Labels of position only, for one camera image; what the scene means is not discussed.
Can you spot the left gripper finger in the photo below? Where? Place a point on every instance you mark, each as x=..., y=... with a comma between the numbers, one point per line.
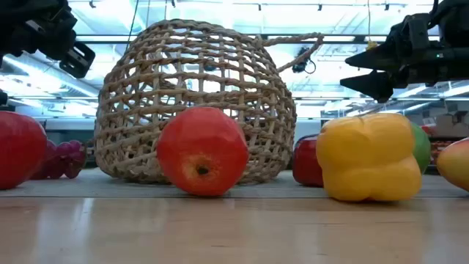
x=77, y=60

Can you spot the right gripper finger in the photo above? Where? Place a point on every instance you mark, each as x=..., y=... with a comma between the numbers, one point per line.
x=377, y=59
x=373, y=86

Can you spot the yellow bell pepper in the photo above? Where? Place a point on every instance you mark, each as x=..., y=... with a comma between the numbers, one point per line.
x=366, y=157

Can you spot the green apple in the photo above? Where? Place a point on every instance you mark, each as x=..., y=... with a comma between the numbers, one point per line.
x=422, y=146

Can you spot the dark red bell pepper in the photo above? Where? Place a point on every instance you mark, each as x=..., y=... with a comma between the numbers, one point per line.
x=306, y=161

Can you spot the red yellow mango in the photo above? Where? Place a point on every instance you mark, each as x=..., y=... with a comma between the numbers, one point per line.
x=456, y=165

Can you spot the large crimson red fruit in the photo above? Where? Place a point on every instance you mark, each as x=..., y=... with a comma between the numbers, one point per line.
x=18, y=150

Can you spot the woven wicker basket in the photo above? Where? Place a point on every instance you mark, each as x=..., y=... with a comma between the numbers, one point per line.
x=139, y=175

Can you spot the orange-red apple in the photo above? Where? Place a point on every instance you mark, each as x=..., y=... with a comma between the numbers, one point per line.
x=201, y=146

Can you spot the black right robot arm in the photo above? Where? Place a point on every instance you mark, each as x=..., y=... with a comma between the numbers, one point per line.
x=454, y=18

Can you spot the yellow hanging tag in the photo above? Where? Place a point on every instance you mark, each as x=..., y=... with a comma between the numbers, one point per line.
x=371, y=45

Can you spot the brown cardboard box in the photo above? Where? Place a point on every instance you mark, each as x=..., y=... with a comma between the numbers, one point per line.
x=452, y=126

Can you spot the red storage bin rack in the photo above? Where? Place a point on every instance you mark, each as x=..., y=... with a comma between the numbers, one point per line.
x=438, y=152

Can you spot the purple grape bunch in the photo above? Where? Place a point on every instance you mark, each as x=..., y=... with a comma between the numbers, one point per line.
x=66, y=159

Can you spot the grey woven placemat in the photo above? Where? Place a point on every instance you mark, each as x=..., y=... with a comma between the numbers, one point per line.
x=91, y=183

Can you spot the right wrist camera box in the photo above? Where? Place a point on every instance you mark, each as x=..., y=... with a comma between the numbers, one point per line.
x=414, y=31

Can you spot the black hanging camera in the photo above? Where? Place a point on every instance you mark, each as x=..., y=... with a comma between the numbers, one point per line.
x=301, y=62

